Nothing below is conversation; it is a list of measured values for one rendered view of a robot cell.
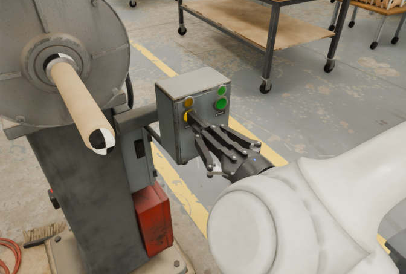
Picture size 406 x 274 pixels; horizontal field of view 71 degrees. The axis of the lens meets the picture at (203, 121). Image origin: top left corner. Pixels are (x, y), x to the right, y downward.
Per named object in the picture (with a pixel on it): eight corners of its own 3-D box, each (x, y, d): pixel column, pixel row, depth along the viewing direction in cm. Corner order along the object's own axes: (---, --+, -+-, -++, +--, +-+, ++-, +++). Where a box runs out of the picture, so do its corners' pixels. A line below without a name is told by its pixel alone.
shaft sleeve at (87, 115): (52, 83, 42) (49, 63, 41) (75, 80, 44) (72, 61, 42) (86, 153, 30) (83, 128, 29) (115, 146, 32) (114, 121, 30)
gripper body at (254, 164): (241, 210, 49) (210, 176, 55) (277, 188, 52) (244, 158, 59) (245, 180, 44) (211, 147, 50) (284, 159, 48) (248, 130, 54)
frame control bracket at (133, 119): (115, 127, 72) (112, 115, 70) (180, 104, 80) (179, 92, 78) (121, 135, 69) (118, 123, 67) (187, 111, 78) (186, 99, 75)
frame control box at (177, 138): (127, 140, 89) (110, 65, 74) (185, 118, 99) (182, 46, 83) (162, 192, 73) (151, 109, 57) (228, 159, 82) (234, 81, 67)
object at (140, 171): (116, 169, 107) (77, 23, 74) (141, 158, 111) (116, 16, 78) (131, 196, 97) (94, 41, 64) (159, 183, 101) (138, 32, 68)
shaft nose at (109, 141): (89, 149, 30) (87, 130, 29) (111, 143, 32) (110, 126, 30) (95, 160, 29) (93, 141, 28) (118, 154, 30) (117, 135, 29)
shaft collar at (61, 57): (45, 82, 44) (40, 54, 41) (77, 78, 46) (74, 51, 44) (48, 88, 42) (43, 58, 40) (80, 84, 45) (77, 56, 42)
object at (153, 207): (125, 215, 131) (110, 158, 109) (150, 202, 137) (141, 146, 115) (148, 260, 115) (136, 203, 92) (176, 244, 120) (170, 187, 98)
